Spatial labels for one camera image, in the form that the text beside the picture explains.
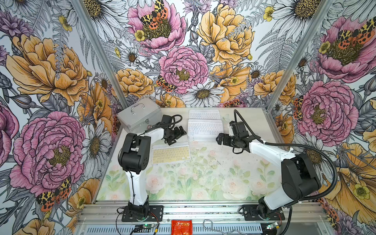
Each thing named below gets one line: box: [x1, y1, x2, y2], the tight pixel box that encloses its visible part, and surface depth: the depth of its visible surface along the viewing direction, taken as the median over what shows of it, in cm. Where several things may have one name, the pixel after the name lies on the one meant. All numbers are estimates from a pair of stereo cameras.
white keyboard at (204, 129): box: [187, 118, 225, 142], surface depth 105 cm
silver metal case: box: [116, 97, 163, 133], surface depth 100 cm
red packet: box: [170, 219, 193, 235], surface depth 71 cm
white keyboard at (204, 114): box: [188, 109, 221, 120], surface depth 121 cm
